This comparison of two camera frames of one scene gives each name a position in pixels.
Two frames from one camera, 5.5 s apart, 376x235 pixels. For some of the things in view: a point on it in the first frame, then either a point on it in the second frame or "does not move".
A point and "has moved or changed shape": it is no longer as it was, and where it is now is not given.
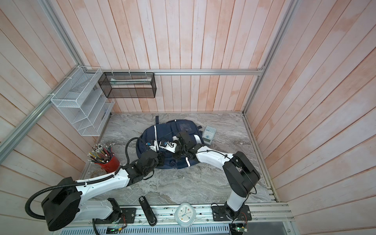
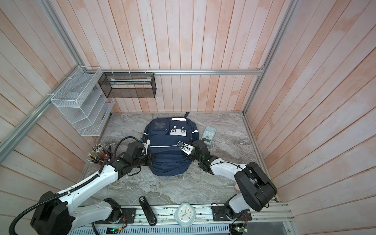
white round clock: x=185 y=214 does not move
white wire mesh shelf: x=83 y=102 does not move
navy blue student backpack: x=182 y=136 has moved or changed shape
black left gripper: x=161 y=159 -> x=150 y=159
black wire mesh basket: x=128 y=84 does not move
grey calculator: x=208 y=134 does not move
